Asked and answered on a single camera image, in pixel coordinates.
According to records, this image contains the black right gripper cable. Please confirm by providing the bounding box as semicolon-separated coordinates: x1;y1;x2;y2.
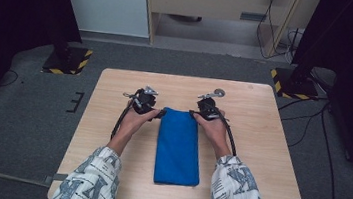
200;101;243;158

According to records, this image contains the person's right hand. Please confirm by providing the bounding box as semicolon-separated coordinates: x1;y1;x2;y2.
187;105;238;162

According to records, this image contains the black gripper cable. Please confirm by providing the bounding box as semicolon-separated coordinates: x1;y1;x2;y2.
200;101;243;158
109;85;144;144

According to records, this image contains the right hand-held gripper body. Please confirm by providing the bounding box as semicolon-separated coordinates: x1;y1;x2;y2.
193;87;226;123

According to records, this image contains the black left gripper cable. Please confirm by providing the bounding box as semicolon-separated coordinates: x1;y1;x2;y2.
109;85;144;144

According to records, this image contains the light wooden desk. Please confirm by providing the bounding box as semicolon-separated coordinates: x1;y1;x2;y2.
137;0;323;65

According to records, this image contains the grey round table grommet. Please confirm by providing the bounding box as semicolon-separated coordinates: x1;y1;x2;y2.
214;88;227;99

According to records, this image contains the long black floor cable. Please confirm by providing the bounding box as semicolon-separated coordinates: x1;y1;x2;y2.
309;99;353;199

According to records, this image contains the thin black looped floor cable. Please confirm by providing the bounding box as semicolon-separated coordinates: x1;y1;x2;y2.
0;67;21;90

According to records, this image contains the person's left hand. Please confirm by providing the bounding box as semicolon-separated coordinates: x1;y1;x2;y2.
112;98;162;149

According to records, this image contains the black power strip cable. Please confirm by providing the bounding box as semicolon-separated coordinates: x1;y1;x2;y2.
252;0;300;63

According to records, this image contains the white panel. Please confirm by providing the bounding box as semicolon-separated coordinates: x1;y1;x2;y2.
53;0;155;40

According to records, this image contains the blue cloth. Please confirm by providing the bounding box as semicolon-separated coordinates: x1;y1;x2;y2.
151;106;208;190

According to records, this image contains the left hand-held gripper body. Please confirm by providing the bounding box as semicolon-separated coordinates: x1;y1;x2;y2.
120;82;161;117

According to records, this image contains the black cable bundle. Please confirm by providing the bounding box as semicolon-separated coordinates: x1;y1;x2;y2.
282;27;305;66

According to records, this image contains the black yellow striped stand base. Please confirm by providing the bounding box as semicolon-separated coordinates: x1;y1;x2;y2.
40;42;95;79
267;65;323;104

